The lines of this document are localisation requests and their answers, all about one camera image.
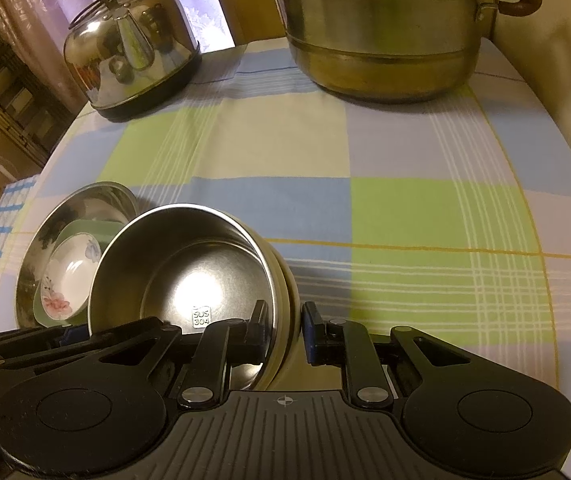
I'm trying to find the stainless steel kettle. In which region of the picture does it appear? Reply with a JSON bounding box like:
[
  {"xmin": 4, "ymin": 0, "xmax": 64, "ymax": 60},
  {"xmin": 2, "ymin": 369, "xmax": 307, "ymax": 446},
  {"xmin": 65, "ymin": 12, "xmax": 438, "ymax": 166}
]
[{"xmin": 63, "ymin": 0, "xmax": 202, "ymax": 122}]

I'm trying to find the stainless steel bowl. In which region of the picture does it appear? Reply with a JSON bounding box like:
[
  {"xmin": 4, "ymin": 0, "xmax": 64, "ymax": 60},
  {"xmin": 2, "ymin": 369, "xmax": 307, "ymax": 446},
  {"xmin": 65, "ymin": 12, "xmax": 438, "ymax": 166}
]
[{"xmin": 88, "ymin": 204, "xmax": 272, "ymax": 389}]

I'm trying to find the cream plastic bowl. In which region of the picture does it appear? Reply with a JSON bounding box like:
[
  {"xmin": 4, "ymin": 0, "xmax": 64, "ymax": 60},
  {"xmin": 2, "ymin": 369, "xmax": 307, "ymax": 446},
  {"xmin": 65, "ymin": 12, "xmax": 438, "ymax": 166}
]
[{"xmin": 245, "ymin": 226, "xmax": 290, "ymax": 391}]

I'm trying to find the plaid tablecloth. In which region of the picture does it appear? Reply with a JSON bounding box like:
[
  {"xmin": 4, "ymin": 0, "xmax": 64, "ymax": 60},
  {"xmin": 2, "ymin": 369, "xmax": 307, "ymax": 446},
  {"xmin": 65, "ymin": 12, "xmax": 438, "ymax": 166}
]
[{"xmin": 0, "ymin": 40, "xmax": 571, "ymax": 399}]

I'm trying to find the small white floral dish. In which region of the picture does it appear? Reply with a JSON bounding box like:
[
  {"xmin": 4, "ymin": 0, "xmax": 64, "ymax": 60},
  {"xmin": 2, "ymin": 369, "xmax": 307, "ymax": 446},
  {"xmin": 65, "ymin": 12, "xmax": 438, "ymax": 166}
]
[{"xmin": 40, "ymin": 232, "xmax": 102, "ymax": 322}]

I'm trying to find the green square plate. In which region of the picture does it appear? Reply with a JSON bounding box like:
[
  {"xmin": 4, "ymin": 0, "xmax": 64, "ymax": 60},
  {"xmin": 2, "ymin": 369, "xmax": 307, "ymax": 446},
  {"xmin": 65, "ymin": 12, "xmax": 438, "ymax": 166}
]
[{"xmin": 32, "ymin": 220, "xmax": 124, "ymax": 327}]

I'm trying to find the dark metal rack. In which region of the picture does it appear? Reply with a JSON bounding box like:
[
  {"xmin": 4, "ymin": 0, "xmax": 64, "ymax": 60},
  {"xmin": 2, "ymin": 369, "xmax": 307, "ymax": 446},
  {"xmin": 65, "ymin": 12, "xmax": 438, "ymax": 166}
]
[{"xmin": 0, "ymin": 37, "xmax": 74, "ymax": 167}]

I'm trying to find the stacked steel steamer pot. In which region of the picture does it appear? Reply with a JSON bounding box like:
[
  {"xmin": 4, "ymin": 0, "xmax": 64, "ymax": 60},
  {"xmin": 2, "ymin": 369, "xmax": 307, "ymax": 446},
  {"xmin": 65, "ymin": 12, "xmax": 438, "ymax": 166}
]
[{"xmin": 276, "ymin": 0, "xmax": 543, "ymax": 102}]

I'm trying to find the white ceramic bowl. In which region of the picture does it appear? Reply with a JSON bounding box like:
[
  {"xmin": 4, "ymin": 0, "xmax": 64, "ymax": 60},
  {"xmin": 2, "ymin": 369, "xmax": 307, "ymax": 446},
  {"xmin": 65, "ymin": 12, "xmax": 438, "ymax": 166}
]
[{"xmin": 269, "ymin": 245, "xmax": 301, "ymax": 366}]

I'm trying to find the large steel plate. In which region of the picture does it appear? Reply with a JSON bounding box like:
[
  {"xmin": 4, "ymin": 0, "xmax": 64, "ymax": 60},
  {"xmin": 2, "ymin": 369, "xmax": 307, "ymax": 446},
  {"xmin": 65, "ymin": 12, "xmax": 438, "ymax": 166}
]
[{"xmin": 15, "ymin": 181, "xmax": 140, "ymax": 328}]

